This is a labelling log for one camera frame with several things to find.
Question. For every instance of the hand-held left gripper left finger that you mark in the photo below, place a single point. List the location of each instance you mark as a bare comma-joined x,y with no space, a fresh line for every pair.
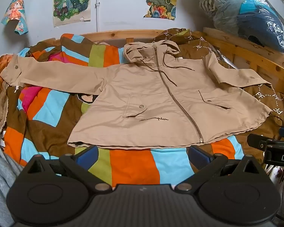
87,157

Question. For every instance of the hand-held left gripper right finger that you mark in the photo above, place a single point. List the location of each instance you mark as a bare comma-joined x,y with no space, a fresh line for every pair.
199,158

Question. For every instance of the beige hooded jacket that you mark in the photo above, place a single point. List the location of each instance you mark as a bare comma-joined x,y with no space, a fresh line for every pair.
156,99

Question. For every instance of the clear plastic bag of clothes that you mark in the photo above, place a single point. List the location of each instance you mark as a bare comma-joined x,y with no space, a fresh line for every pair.
241,11

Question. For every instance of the brown patterned duvet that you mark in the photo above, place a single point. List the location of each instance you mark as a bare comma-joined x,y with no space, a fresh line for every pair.
262,94

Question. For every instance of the colourful striped cartoon blanket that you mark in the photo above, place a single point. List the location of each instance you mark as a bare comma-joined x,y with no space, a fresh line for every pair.
132,166

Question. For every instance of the person's grey clothing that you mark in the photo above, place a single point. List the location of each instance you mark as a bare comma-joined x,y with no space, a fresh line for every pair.
2,182

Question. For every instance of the brown patterned pillow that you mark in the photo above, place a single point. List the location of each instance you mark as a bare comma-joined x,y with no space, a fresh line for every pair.
179,34

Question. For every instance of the wooden bed frame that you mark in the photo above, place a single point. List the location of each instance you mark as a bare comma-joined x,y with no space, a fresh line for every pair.
250,52

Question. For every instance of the white wall pipe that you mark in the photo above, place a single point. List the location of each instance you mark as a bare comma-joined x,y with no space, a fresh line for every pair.
98,9

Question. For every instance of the blond chibi wall poster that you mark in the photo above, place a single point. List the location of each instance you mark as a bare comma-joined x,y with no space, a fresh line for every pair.
69,2

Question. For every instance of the anime girl wall poster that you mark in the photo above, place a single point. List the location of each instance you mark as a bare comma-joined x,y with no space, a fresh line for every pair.
14,14

